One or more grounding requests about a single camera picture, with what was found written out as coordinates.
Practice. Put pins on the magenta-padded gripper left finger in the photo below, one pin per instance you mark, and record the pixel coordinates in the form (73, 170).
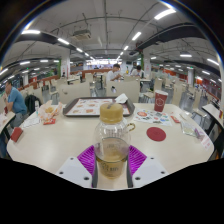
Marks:
(71, 170)

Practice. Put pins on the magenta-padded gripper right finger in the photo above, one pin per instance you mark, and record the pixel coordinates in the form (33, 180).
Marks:
(150, 170)

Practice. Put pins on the clear bottle with yellow cap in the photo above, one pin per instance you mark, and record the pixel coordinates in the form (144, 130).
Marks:
(111, 150)

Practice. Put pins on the flat round red coaster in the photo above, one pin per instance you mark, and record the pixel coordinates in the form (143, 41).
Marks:
(156, 134)

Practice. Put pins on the small red snack packet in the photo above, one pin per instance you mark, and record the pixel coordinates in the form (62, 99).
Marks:
(49, 121)

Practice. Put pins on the red sauce packet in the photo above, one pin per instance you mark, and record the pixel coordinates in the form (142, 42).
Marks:
(175, 119)

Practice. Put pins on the clear plastic bag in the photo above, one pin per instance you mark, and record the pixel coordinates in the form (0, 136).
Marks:
(189, 128)

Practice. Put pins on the white paper receipt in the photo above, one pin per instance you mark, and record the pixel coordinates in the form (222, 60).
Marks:
(31, 122)

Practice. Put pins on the white table sign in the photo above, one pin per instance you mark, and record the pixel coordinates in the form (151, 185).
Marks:
(205, 140)

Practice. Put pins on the white sauce packet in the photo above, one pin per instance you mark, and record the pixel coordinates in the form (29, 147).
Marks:
(183, 116)

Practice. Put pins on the crumpled orange food wrapper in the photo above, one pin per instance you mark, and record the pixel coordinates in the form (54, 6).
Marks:
(49, 110)

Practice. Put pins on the printed paper tray liner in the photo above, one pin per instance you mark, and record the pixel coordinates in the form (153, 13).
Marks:
(85, 107)

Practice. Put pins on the dark food tray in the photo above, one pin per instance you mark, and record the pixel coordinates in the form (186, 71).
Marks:
(131, 108)

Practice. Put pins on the red wallet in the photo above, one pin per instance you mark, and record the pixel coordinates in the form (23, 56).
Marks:
(16, 134)

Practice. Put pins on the red paper cup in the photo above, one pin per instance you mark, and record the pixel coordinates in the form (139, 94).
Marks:
(160, 101)

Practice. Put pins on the black backpack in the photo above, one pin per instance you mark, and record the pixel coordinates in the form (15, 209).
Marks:
(32, 104)

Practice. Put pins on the white paper napkin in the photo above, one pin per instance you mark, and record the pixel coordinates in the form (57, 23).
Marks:
(121, 98)

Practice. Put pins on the beige cafeteria chairs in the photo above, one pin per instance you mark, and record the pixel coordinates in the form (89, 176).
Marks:
(124, 90)

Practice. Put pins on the person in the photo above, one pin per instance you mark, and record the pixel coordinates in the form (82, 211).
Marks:
(16, 101)
(137, 71)
(112, 75)

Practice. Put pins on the ceiling air conditioner unit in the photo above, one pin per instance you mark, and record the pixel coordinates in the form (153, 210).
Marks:
(81, 34)

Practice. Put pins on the ceiling strip lights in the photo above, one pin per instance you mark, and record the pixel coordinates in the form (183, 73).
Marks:
(165, 13)

